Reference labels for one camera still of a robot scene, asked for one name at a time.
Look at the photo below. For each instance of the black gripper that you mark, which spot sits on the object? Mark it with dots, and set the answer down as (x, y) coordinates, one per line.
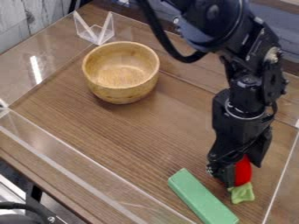
(242, 136)

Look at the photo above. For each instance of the red plush strawberry green stem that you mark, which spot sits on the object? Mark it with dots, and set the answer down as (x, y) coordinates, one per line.
(242, 190)

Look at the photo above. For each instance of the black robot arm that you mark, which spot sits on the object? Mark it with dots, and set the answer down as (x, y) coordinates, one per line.
(224, 27)

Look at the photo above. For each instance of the green rectangular block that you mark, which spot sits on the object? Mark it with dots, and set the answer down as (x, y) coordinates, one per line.
(204, 203)

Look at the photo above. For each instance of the clear acrylic front panel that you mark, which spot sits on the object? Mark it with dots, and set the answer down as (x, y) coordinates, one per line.
(101, 196)

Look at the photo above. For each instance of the wooden bowl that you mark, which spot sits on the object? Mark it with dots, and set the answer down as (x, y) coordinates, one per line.
(122, 71)

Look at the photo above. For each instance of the black device with cable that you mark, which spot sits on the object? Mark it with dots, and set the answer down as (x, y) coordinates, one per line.
(27, 213)

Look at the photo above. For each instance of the clear acrylic corner bracket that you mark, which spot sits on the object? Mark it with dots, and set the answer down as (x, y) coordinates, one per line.
(95, 34)

